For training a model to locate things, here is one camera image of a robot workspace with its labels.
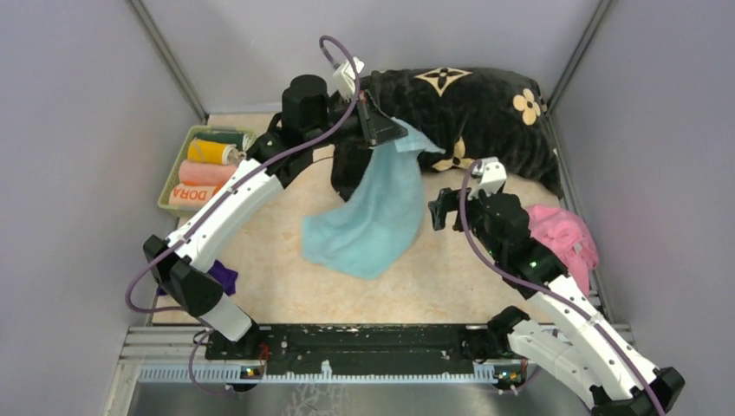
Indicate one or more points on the pink rolled towel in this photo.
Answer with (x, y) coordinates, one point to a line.
(202, 174)

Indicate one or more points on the green plastic basket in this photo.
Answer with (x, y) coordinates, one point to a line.
(173, 178)

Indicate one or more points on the orange DORA rolled towel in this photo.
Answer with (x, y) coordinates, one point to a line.
(192, 196)

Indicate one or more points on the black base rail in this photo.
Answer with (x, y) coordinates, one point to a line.
(374, 352)

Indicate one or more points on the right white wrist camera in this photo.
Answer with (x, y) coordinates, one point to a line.
(490, 176)

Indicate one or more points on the yellow rolled towel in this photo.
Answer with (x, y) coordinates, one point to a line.
(211, 152)

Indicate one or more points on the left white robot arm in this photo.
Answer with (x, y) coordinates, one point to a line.
(267, 169)

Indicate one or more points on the dark green rolled towel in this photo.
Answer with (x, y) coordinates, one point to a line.
(237, 139)

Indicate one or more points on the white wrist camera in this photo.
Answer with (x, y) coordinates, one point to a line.
(490, 176)
(344, 77)

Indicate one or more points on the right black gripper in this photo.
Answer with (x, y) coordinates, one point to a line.
(446, 202)

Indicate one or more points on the purple towel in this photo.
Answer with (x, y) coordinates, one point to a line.
(224, 275)

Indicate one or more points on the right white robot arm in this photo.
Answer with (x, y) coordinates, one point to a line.
(590, 358)

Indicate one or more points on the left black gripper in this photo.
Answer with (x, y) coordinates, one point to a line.
(374, 126)

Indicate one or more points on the light blue towel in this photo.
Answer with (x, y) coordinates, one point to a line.
(382, 218)

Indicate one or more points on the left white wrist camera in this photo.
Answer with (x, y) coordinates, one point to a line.
(344, 77)

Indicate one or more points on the black floral blanket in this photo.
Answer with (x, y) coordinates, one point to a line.
(473, 113)

